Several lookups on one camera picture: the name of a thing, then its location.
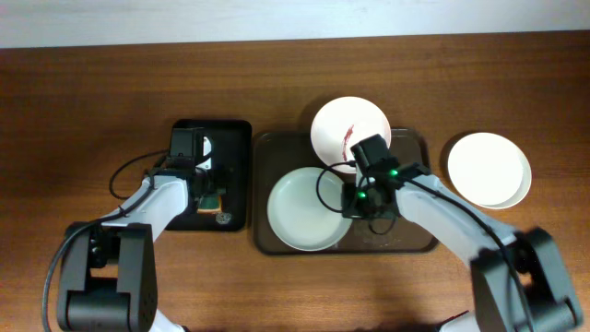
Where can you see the brown serving tray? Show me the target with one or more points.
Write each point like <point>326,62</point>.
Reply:
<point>277,153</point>

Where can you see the white plate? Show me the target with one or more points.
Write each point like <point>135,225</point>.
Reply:
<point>489,170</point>

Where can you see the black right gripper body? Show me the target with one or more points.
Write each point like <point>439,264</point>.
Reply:
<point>350,206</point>

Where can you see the black small tray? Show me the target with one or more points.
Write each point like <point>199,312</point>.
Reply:
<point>232,139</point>

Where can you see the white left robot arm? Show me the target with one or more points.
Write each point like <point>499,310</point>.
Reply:
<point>108,279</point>

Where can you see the green and orange sponge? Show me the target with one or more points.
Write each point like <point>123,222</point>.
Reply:
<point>210,204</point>

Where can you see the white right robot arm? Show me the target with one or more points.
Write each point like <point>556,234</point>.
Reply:
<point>519,280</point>

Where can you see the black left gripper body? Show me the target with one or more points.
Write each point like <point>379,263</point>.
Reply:
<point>212,185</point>

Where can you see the pink plate with red stain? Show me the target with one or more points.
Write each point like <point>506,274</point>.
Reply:
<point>344,122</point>

